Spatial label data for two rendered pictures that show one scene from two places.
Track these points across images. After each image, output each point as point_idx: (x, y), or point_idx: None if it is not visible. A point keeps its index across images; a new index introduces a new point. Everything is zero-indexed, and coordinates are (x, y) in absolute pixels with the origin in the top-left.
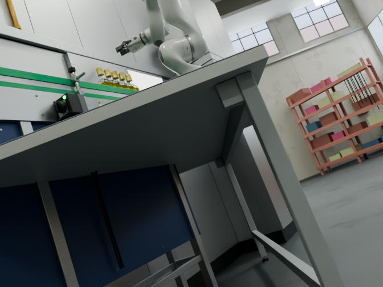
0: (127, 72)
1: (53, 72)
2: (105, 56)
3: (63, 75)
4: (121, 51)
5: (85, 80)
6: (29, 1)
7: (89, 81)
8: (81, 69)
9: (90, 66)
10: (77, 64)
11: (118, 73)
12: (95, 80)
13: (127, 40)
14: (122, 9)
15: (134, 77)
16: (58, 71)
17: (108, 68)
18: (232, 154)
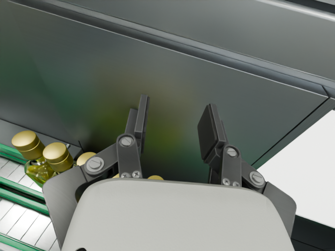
0: (308, 120)
1: (6, 54)
2: (235, 19)
3: (33, 65)
4: (206, 118)
5: (74, 99)
6: None
7: (87, 104)
8: (63, 69)
9: (102, 67)
10: (49, 51)
11: (240, 110)
12: (107, 106)
13: (58, 243)
14: None
15: (333, 142)
16: (18, 53)
17: (193, 83)
18: None
